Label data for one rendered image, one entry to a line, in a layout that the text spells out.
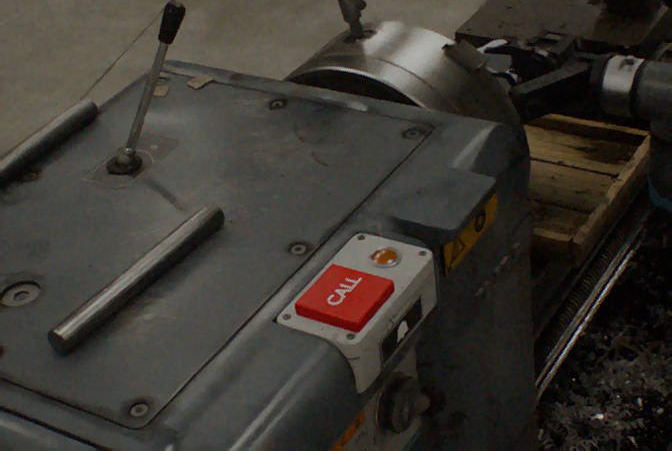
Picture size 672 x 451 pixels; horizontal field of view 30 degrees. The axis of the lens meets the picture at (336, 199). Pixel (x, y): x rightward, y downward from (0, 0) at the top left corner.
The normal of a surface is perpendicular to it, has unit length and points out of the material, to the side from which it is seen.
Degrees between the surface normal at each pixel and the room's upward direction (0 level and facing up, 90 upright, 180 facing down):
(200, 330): 0
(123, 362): 0
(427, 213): 0
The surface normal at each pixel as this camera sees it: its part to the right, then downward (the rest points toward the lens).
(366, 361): 0.85, 0.21
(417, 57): 0.15, -0.73
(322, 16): -0.11, -0.83
